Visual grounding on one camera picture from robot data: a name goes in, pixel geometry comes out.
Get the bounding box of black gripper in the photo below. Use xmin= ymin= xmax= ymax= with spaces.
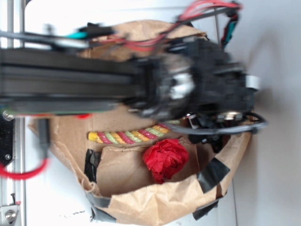
xmin=188 ymin=39 xmax=259 ymax=122

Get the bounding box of multicolored twisted rope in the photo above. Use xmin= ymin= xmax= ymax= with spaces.
xmin=87 ymin=119 xmax=182 ymax=145

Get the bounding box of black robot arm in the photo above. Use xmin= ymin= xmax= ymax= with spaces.
xmin=0 ymin=38 xmax=255 ymax=121

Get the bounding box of brown paper bag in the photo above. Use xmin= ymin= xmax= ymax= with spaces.
xmin=27 ymin=20 xmax=252 ymax=226

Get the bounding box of small black camera module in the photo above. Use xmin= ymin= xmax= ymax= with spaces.
xmin=187 ymin=114 xmax=223 ymax=153

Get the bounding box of grey braided cable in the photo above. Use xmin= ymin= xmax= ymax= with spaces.
xmin=164 ymin=112 xmax=269 ymax=136

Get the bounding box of red black wire bundle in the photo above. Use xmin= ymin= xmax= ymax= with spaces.
xmin=77 ymin=0 xmax=243 ymax=51

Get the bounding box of black mounting bracket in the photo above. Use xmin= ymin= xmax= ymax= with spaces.
xmin=0 ymin=111 xmax=15 ymax=168

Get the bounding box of aluminium frame rail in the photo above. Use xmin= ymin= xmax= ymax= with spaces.
xmin=0 ymin=0 xmax=26 ymax=226

